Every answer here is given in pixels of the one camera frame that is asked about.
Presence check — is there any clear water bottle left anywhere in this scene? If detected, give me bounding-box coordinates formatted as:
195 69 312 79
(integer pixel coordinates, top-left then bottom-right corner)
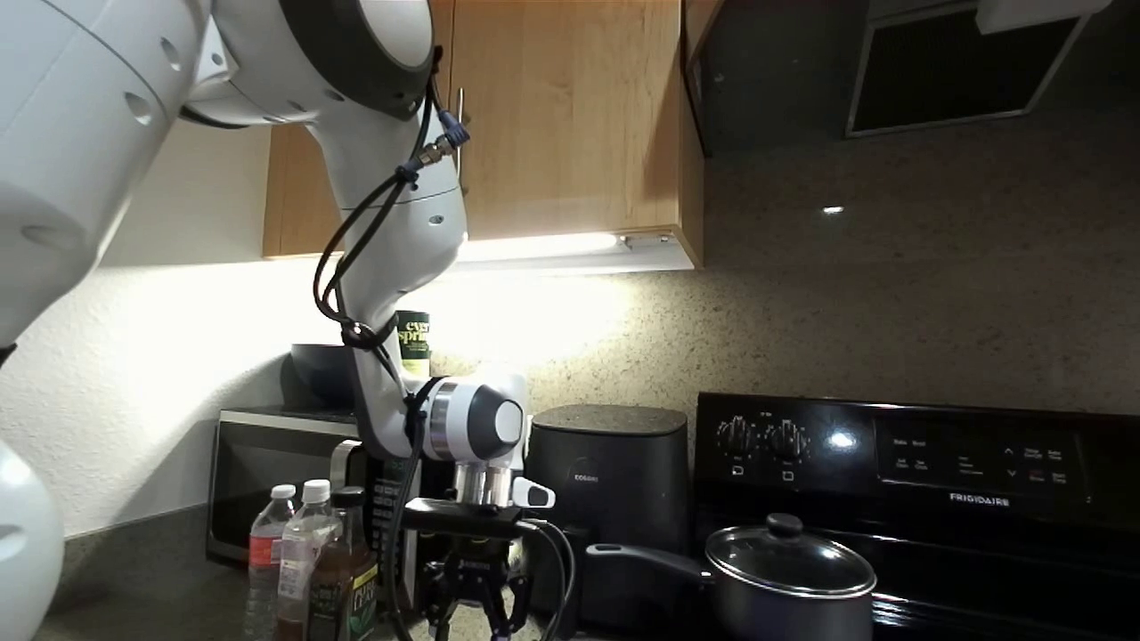
243 483 297 641

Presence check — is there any under-cabinet light strip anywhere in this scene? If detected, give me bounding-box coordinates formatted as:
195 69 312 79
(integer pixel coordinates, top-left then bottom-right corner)
455 230 699 274

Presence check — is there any black microwave oven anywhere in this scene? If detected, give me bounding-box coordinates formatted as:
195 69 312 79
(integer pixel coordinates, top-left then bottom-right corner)
205 409 357 566

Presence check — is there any clear water bottle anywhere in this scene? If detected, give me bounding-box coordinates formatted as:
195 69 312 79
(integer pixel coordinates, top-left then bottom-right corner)
243 483 297 641
276 477 340 641

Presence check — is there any clear water bottle right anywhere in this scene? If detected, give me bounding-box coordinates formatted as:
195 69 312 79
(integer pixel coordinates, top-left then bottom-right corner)
276 477 340 641

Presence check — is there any green label canister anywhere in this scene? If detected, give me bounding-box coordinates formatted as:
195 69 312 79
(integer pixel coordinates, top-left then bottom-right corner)
397 309 431 380

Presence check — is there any black range hood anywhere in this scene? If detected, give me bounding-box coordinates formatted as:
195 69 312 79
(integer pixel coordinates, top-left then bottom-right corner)
692 0 1123 157

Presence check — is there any black air fryer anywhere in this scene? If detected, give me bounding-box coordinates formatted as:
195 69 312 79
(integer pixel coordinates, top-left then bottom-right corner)
528 404 692 639

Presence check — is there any dark sauce bottle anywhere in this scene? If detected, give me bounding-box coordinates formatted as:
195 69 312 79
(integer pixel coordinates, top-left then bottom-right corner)
305 483 379 641

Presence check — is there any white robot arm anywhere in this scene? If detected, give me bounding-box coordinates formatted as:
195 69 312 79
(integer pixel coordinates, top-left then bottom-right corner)
0 0 467 351

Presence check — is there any black electric stove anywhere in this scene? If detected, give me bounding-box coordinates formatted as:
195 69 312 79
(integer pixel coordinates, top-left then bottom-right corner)
695 392 1140 641

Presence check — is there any white round object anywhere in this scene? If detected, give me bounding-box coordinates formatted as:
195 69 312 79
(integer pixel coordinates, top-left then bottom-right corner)
0 442 64 641

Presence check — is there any wooden upper cabinet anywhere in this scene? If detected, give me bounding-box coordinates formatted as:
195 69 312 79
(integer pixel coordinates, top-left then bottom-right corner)
261 0 708 266

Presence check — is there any black pot with lid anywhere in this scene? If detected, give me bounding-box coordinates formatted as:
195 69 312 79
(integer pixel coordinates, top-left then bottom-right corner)
588 512 875 641

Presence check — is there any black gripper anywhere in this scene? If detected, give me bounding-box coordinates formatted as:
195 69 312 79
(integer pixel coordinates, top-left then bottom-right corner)
405 500 558 641

